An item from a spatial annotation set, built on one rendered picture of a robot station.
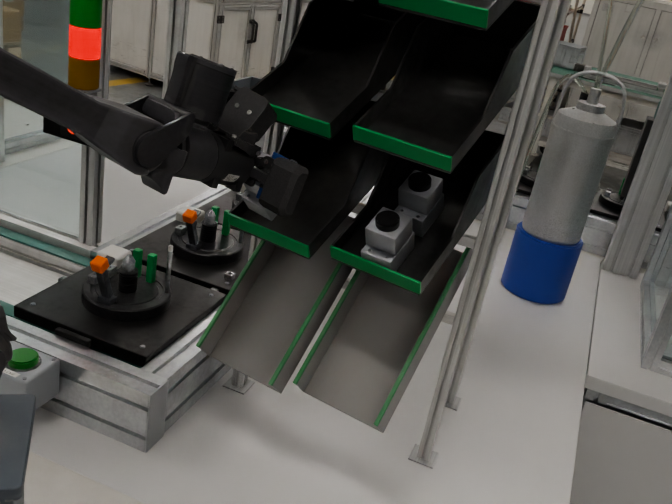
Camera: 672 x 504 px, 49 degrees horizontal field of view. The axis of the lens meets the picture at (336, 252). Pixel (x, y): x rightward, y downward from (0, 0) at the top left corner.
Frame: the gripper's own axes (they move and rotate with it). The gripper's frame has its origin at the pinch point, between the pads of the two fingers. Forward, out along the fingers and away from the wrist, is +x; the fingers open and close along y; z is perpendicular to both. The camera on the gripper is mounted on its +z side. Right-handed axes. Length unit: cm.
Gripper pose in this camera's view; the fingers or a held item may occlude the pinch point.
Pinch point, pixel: (264, 169)
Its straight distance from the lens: 93.5
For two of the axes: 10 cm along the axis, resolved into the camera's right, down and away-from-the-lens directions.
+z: 3.8, -9.0, -2.0
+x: 5.2, 0.3, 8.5
